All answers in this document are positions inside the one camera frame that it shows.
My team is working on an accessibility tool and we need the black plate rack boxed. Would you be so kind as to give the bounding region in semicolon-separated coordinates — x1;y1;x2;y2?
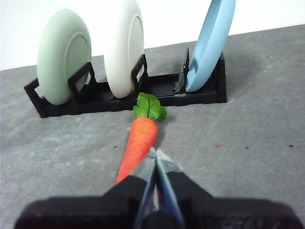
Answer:
23;49;227;119

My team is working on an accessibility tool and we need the cream white plate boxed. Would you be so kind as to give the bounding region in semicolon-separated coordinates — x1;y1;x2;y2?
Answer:
104;0;145;98

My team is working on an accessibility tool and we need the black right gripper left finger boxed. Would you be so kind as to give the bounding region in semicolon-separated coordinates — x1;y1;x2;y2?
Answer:
13;147;157;229

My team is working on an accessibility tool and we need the orange carrot with green leaves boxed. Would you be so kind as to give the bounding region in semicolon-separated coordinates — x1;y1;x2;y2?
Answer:
115;92;168;186

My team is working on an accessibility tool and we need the green plate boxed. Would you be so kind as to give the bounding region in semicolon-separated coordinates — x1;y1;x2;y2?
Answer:
37;9;92;105

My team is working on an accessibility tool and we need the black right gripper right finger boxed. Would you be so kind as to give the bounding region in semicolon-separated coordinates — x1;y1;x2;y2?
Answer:
155;148;304;229

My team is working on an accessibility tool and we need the blue plate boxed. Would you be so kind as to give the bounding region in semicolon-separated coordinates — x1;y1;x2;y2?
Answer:
185;0;236;93

